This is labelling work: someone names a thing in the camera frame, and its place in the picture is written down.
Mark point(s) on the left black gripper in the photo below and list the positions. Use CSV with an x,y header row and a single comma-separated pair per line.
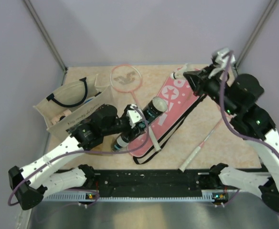
x,y
132,135

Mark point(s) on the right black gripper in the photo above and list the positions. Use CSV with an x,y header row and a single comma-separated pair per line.
x,y
197,80

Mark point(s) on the black shuttlecock tube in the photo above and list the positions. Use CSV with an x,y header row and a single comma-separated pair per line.
x,y
155,108

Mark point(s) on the pink racket cover bag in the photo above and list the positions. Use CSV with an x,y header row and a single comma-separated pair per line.
x,y
181,101

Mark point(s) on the pink badminton racket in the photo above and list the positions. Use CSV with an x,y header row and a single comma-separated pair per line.
x,y
196,150
127,79

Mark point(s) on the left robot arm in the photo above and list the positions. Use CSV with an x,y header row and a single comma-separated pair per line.
x,y
32,183

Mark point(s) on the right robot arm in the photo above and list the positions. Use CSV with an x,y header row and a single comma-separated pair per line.
x,y
254,125

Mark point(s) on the brown cardboard box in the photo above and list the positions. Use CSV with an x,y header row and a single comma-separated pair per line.
x,y
102,150

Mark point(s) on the beige floral tote bag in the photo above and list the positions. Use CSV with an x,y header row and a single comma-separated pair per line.
x,y
71,103

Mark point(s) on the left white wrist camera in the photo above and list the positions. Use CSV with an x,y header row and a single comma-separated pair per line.
x,y
135,114

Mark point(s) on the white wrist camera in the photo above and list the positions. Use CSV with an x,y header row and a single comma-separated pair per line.
x,y
219,60
135,114

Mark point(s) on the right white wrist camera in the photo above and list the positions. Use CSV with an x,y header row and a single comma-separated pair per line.
x,y
219,60

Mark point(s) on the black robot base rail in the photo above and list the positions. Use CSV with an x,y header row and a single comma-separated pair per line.
x,y
158,183

